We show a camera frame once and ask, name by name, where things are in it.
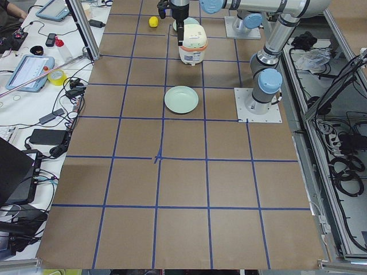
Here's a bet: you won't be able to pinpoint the black laptop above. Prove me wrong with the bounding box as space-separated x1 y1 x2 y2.
1 139 41 206

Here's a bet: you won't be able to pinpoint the far blue tablet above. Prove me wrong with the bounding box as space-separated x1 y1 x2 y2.
36 0 69 22

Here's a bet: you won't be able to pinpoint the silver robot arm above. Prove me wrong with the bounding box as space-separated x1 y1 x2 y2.
200 0 331 115

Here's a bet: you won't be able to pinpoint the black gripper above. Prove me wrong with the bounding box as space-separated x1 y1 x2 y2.
170 0 189 46

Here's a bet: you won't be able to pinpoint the aluminium frame post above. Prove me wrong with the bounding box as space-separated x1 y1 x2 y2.
65 0 100 61

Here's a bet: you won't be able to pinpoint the green plate near centre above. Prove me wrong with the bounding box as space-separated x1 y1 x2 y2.
164 86 199 114

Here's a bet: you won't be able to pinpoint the green plate behind cooker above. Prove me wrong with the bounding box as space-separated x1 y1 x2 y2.
173 17 200 31

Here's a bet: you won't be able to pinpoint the white rice cooker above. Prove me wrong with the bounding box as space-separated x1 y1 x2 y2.
178 24 208 66

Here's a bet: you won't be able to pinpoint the black round tape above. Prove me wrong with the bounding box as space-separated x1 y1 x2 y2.
30 45 44 56

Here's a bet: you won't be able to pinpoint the black phone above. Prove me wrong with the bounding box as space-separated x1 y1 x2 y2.
45 33 56 47

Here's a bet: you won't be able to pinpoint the yellow tape roll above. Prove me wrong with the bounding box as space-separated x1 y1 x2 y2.
47 69 67 86

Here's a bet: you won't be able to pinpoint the red cap spray bottle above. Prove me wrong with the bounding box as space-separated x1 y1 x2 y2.
55 36 72 62

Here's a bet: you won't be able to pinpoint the metal rod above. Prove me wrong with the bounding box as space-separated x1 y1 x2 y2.
1 54 84 97

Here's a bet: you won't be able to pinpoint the near blue tablet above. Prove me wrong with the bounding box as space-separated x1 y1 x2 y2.
5 54 55 92

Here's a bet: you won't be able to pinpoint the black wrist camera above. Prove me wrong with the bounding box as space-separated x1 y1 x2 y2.
157 0 171 19

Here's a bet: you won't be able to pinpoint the blue tablet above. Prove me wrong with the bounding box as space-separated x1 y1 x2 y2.
5 54 55 92
36 0 69 22

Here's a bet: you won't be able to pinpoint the black cable coils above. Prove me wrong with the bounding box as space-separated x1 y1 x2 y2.
328 154 366 198

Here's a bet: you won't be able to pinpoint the yellow lemon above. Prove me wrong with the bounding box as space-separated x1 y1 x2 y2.
149 16 159 28

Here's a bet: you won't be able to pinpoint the crumpled white cloth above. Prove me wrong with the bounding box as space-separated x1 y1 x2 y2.
295 49 331 73

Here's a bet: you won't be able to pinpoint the black power adapter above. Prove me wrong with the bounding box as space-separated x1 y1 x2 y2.
29 129 67 146

